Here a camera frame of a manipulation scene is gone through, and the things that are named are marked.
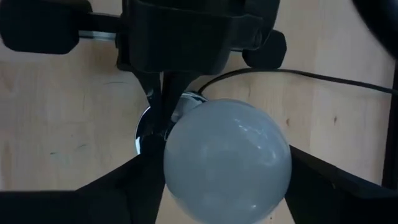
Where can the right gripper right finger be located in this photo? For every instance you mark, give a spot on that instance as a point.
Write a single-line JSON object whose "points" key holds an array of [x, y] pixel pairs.
{"points": [[342, 202]]}

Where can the chrome lamp socket base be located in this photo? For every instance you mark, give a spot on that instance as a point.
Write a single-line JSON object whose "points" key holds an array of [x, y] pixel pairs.
{"points": [[186, 103]]}

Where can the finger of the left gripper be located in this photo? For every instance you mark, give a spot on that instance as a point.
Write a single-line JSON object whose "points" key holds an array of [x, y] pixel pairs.
{"points": [[172, 90], [155, 90]]}

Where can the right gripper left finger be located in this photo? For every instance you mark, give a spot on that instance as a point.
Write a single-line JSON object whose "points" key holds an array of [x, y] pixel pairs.
{"points": [[93, 208]]}

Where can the white lightbulb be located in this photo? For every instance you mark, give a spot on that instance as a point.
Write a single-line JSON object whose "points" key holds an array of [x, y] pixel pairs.
{"points": [[227, 161]]}

